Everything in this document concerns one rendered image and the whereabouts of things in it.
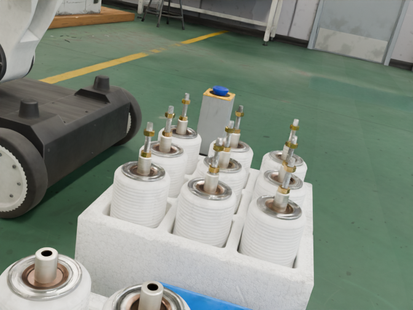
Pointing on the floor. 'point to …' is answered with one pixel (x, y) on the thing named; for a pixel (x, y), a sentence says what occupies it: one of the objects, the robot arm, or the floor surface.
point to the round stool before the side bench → (165, 12)
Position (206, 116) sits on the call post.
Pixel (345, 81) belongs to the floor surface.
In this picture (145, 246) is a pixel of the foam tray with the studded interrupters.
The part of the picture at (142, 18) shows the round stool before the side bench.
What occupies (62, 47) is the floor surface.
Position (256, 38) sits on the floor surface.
